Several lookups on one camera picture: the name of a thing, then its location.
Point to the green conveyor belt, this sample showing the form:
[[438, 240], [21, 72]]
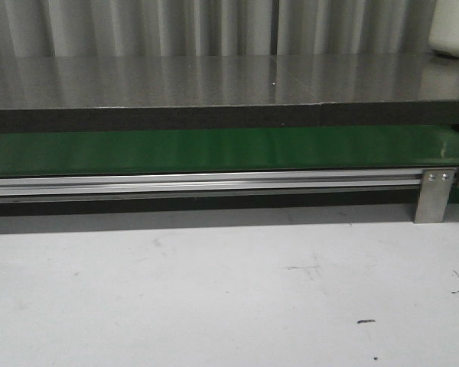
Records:
[[232, 149]]

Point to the grey stone countertop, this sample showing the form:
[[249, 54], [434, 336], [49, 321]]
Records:
[[97, 94]]

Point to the grey pleated curtain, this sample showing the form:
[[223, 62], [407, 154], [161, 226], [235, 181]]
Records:
[[211, 28]]

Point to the aluminium conveyor side rail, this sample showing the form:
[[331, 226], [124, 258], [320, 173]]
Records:
[[206, 182]]

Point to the right steel support bracket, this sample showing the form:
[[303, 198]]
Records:
[[434, 194]]

